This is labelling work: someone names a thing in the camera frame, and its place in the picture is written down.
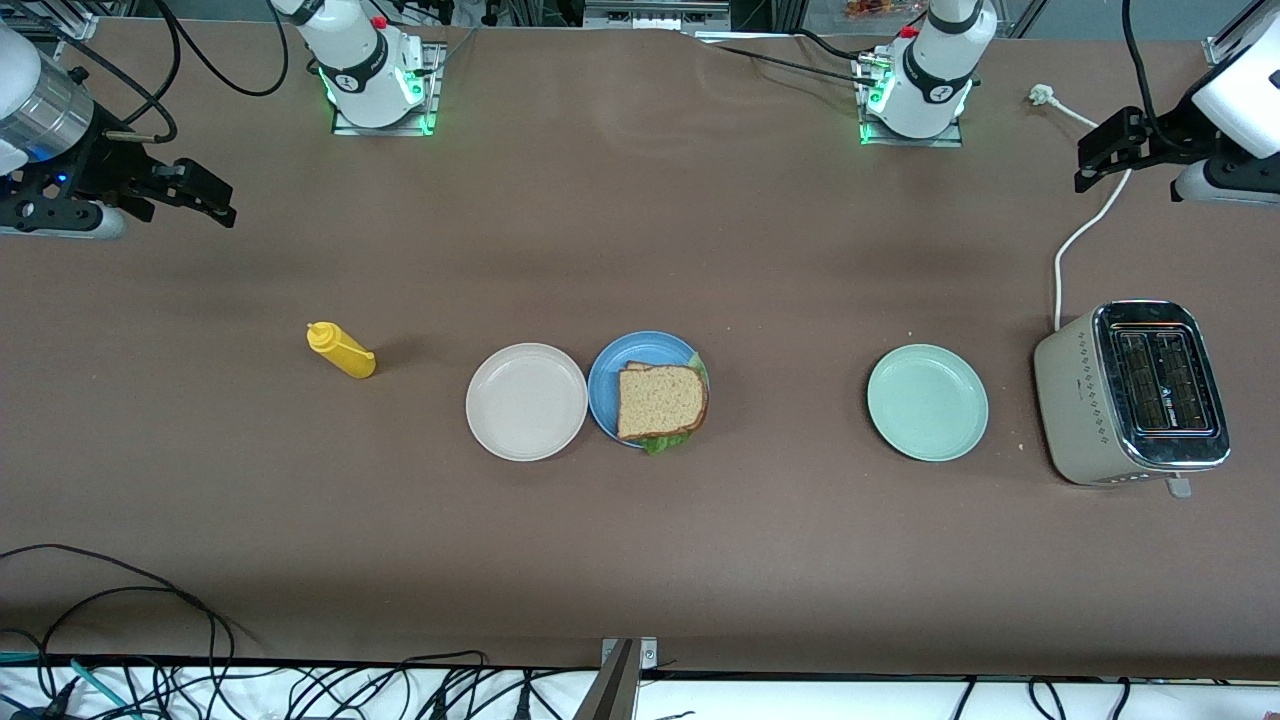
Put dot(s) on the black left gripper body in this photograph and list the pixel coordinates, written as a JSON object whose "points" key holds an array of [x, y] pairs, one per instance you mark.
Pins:
{"points": [[1166, 139]]}

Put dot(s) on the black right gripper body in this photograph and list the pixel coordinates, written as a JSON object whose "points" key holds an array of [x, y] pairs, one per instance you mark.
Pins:
{"points": [[104, 166]]}

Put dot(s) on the yellow squeeze sauce bottle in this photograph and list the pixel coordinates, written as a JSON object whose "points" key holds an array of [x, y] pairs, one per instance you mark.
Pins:
{"points": [[345, 352]]}

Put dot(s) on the green lettuce leaf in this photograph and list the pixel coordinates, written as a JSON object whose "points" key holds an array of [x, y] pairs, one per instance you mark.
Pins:
{"points": [[660, 444]]}

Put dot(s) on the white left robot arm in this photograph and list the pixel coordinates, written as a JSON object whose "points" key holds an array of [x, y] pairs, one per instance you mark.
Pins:
{"points": [[935, 75]]}

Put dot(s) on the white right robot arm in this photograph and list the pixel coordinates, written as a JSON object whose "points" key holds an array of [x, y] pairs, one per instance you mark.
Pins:
{"points": [[365, 70]]}

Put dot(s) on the light green round plate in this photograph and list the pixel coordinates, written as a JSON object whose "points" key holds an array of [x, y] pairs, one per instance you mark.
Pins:
{"points": [[927, 403]]}

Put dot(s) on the beige round plate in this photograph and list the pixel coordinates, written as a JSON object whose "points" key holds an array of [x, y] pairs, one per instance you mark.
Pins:
{"points": [[527, 402]]}

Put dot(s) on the blue round plate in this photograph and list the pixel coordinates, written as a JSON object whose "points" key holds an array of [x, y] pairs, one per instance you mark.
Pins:
{"points": [[603, 385]]}

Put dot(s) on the beige chrome two-slot toaster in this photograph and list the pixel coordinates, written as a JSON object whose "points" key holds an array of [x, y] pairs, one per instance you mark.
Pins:
{"points": [[1075, 400]]}

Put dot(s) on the orange patterned packet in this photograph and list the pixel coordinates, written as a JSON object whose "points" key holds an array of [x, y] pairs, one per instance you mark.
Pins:
{"points": [[880, 9]]}

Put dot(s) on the grey metal box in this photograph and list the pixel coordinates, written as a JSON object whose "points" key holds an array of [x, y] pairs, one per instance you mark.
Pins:
{"points": [[655, 14]]}

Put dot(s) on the silver table corner bracket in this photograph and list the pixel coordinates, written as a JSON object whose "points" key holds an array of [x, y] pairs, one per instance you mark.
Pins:
{"points": [[85, 25], [1215, 52]]}

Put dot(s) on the aluminium frame profile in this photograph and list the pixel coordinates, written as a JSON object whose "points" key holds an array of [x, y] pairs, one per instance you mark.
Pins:
{"points": [[1250, 22]]}

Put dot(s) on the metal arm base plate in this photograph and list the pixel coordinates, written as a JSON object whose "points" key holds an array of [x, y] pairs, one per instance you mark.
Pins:
{"points": [[945, 141], [433, 110]]}

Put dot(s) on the metal table edge bracket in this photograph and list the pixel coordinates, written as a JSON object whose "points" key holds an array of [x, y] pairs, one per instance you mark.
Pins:
{"points": [[625, 655]]}

